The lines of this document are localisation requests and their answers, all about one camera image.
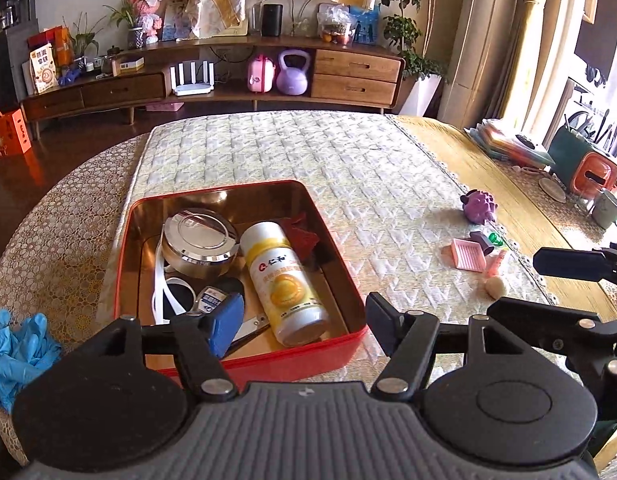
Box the silver nail clipper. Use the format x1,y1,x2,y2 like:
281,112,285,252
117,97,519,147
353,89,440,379
228,312,272,348

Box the wooden tv cabinet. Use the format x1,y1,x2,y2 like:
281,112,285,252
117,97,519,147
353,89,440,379
21,35,406,126

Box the pink toy suitcase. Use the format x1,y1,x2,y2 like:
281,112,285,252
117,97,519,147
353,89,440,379
247,54,278,93

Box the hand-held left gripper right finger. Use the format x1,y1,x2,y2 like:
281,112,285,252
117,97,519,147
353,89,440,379
365,292,519,401

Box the pink doll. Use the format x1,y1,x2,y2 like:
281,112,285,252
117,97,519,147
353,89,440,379
130,0,164,45

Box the small leafy potted plant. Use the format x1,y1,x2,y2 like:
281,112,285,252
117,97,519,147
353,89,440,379
63,12,106,68

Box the pink tube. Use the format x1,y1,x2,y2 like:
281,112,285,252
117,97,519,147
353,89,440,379
485,250,510,277

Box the clear plastic fruit bag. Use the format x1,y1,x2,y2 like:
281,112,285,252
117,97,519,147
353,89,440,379
317,4,358,45

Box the pink ridged tray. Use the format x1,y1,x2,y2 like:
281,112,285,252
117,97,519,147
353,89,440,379
451,238,488,272

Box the orange red gift box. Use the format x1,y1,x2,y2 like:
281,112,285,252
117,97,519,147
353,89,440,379
27,26,75,68

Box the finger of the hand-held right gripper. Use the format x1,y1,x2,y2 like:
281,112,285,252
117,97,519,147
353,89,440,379
488,297,617,411
533,242,617,288

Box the white cereal box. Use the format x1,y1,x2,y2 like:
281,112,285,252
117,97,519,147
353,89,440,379
28,45,59,95

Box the yellow curtain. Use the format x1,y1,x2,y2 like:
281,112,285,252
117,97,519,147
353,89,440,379
503,0,589,121

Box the black side cabinet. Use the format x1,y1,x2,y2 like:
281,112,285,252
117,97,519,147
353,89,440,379
0,17,42,116

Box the stack of books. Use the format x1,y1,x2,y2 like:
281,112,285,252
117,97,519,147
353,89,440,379
463,119,556,170

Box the small white yellow box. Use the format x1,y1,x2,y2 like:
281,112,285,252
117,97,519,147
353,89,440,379
112,56,145,77

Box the purple kettlebell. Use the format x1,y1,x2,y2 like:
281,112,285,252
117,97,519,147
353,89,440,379
276,49,311,96

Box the white plant pot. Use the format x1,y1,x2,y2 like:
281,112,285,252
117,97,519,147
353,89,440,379
398,74,443,117

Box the small purple block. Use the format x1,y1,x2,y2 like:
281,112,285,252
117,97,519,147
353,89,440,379
469,230,494,256

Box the white yellow-label bottle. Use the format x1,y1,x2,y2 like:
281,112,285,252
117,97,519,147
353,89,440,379
239,221,330,347

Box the tall green houseplant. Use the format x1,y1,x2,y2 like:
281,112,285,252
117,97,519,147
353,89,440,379
378,0,464,81

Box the yellow woven mat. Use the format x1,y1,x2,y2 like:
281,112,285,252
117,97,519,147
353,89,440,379
388,115,617,321

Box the white scalloped board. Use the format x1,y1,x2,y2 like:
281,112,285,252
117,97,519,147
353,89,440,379
251,0,334,37

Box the round metal tin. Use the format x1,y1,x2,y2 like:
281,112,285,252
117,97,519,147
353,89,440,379
161,208,239,281

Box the purple animal toy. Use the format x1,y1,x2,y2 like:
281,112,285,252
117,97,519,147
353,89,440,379
462,189,498,224

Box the blue rubber gloves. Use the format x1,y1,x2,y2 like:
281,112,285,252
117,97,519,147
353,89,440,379
0,308,62,413

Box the cream quilted mat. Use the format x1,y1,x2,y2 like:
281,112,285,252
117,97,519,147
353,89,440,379
96,110,564,386

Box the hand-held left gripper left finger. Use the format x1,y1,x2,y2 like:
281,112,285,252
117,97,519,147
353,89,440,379
88,292,246,403

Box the green orange knife holder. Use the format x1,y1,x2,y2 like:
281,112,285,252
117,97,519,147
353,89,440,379
547,107,617,198

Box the black cylinder speaker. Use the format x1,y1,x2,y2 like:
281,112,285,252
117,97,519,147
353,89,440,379
261,4,284,37

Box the white lanyard strap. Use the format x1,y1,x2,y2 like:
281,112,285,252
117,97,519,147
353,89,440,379
152,245,246,326

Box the white router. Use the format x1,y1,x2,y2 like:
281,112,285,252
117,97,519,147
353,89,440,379
169,60,215,97

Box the standing air conditioner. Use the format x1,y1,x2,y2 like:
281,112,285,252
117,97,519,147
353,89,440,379
441,0,526,128

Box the small grey gadget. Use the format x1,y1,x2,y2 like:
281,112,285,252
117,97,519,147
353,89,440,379
191,285,228,316

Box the green mug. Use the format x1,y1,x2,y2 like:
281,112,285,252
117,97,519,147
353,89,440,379
591,189,617,231

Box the red metal box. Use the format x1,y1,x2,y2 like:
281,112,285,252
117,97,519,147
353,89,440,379
113,180,366,383

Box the orchid in patterned pot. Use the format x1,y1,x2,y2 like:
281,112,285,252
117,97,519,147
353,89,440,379
104,0,145,50

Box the dark red wrapper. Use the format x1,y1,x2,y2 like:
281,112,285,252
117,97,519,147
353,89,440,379
281,212,321,261

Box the orange gift bag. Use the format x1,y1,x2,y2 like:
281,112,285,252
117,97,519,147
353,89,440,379
0,109,32,160

